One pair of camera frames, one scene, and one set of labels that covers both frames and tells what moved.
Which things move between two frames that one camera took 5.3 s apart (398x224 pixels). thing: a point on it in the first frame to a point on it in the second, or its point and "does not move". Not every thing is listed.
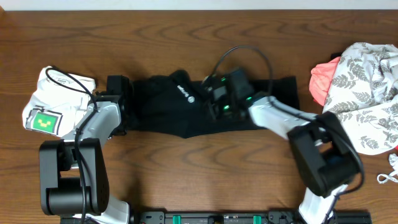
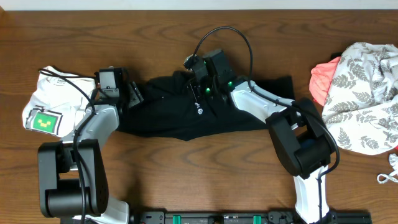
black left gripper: (119, 131) to (134, 96)
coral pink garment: (321, 76) does not move
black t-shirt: (178, 104) does not move
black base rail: (229, 217) does not move
